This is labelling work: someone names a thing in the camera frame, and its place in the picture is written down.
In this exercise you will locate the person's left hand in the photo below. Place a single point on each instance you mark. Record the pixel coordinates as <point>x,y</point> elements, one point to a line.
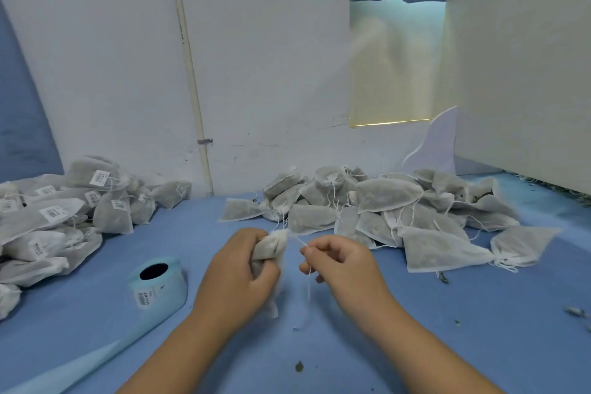
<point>231,278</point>

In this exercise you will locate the person's right hand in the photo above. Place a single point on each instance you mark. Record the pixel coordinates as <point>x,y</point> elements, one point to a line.
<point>351,274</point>

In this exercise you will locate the white drawstring pouch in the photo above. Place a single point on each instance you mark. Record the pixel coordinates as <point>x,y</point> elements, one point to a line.
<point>272,246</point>

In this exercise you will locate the blue label roll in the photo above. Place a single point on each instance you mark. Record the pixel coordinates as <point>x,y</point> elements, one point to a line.
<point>157,283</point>

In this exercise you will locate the pile of unlabelled herb bags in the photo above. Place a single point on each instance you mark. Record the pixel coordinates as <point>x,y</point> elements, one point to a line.
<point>388,209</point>

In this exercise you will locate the pile of labelled herb bags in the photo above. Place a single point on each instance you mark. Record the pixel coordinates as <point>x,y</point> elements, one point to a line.
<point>69,209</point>

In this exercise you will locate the person's left forearm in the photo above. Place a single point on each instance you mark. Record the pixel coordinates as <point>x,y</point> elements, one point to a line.
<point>171,361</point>

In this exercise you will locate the person's right forearm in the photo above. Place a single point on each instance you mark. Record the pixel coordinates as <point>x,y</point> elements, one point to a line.
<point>434,357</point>

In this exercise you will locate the white curved board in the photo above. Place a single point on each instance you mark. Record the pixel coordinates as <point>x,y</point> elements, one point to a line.
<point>434,144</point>

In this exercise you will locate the large beige panel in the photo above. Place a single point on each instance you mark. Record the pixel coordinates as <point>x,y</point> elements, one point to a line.
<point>526,57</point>

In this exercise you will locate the white wall pipe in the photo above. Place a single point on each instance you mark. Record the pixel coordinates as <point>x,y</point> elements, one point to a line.
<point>189,57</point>

